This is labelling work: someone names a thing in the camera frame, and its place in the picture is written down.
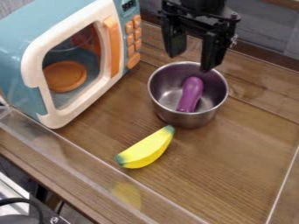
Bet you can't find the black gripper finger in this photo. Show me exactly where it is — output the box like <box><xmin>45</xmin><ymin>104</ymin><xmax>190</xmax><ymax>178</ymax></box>
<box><xmin>200</xmin><ymin>31</ymin><xmax>230</xmax><ymax>72</ymax></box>
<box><xmin>162</xmin><ymin>17</ymin><xmax>187</xmax><ymax>58</ymax></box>

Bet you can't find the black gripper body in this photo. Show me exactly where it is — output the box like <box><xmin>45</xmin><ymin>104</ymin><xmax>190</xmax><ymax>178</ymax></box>
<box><xmin>159</xmin><ymin>0</ymin><xmax>240</xmax><ymax>48</ymax></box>

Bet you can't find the purple toy eggplant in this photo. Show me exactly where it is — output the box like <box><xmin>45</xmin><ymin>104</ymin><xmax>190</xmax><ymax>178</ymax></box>
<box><xmin>176</xmin><ymin>76</ymin><xmax>204</xmax><ymax>113</ymax></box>

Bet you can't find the silver metal pot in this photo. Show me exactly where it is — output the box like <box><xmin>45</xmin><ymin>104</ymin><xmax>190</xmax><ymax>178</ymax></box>
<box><xmin>147</xmin><ymin>61</ymin><xmax>230</xmax><ymax>129</ymax></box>

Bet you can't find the blue toy microwave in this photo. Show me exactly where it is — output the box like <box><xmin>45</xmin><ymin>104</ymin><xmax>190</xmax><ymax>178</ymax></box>
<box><xmin>0</xmin><ymin>0</ymin><xmax>142</xmax><ymax>129</ymax></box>

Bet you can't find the orange microwave turntable plate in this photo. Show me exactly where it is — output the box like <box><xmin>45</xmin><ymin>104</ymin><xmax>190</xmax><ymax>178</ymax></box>
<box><xmin>43</xmin><ymin>60</ymin><xmax>88</xmax><ymax>93</ymax></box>

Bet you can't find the yellow toy banana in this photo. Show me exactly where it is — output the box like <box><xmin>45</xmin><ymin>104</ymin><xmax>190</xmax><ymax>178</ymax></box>
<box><xmin>115</xmin><ymin>125</ymin><xmax>175</xmax><ymax>169</ymax></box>

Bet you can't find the clear acrylic barrier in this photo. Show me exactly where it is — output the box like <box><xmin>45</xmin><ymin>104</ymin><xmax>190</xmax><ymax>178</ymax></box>
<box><xmin>0</xmin><ymin>106</ymin><xmax>210</xmax><ymax>224</ymax></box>

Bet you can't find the black cable bottom left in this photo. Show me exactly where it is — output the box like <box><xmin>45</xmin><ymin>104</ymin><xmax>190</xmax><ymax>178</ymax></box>
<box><xmin>0</xmin><ymin>198</ymin><xmax>44</xmax><ymax>224</ymax></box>

